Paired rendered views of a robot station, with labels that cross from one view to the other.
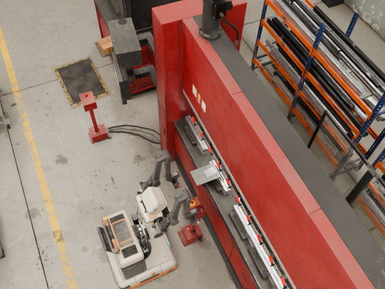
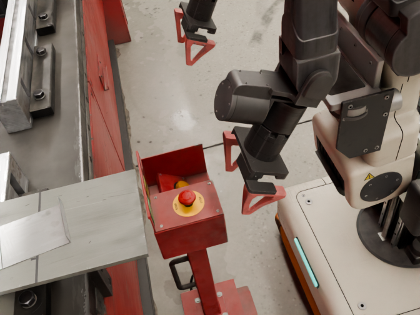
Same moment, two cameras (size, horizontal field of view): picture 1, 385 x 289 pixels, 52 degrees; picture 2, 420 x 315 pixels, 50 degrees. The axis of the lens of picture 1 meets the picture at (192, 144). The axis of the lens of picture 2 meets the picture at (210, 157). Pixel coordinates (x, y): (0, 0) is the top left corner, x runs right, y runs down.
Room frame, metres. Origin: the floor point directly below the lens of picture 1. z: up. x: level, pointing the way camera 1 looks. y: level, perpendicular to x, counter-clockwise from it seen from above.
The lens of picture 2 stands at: (2.39, 0.25, 1.59)
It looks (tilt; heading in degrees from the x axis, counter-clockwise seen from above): 47 degrees down; 201
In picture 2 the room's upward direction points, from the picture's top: 10 degrees counter-clockwise
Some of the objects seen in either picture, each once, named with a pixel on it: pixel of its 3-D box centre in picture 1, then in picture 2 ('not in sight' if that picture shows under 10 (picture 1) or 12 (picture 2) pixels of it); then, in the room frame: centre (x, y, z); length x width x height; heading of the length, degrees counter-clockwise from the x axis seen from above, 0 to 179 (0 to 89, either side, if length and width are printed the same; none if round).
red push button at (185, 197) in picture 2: not in sight; (187, 200); (1.83, -0.03, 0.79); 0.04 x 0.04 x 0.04
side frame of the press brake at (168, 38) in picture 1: (195, 90); not in sight; (3.08, 0.00, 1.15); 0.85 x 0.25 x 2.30; 116
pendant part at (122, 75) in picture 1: (122, 77); not in sight; (2.96, 0.80, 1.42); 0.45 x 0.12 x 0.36; 19
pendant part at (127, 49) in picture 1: (128, 66); not in sight; (3.03, 0.73, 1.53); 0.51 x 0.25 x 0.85; 19
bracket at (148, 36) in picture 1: (146, 48); not in sight; (3.17, 0.54, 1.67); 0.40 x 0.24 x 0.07; 26
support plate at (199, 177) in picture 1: (204, 174); (63, 229); (2.06, -0.15, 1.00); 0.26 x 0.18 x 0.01; 116
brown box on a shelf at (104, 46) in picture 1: (107, 43); not in sight; (3.89, 1.17, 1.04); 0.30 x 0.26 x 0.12; 28
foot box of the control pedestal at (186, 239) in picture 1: (189, 233); (221, 313); (1.78, -0.03, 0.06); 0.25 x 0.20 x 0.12; 117
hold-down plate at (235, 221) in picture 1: (238, 225); (43, 77); (1.56, -0.49, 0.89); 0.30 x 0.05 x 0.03; 26
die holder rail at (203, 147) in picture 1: (196, 134); not in sight; (2.62, -0.03, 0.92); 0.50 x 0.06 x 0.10; 26
